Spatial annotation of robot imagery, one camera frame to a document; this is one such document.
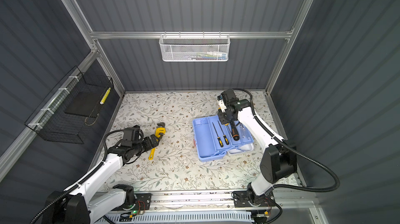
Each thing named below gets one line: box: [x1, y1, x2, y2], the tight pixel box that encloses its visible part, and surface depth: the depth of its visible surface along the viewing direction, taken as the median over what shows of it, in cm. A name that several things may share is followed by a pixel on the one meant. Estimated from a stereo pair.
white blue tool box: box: [192, 115, 255, 163], surface depth 88 cm
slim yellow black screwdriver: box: [217, 120, 230, 146], surface depth 87 cm
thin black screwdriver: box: [211, 121, 224, 148], surface depth 86 cm
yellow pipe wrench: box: [148, 122, 166, 160], surface depth 99 cm
